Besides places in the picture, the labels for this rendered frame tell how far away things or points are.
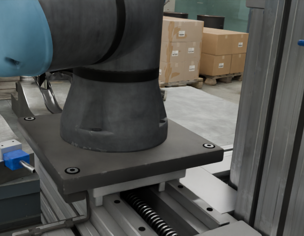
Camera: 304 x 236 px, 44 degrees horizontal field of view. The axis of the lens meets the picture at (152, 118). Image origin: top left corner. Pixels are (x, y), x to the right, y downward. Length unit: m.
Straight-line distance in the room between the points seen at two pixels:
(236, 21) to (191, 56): 4.41
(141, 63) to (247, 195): 0.22
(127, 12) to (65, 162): 0.18
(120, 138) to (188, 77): 4.76
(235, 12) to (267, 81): 9.08
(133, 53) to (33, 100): 0.77
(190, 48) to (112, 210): 4.75
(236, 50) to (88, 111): 5.58
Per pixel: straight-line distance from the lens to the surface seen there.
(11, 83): 1.93
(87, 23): 0.38
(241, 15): 9.41
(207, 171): 0.66
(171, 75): 5.01
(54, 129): 0.56
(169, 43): 4.90
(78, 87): 0.49
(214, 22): 7.97
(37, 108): 1.18
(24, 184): 0.95
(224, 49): 5.77
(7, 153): 0.91
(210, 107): 1.59
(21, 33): 0.34
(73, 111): 0.49
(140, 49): 0.47
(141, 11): 0.45
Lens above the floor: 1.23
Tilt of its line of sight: 18 degrees down
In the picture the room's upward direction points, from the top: 4 degrees clockwise
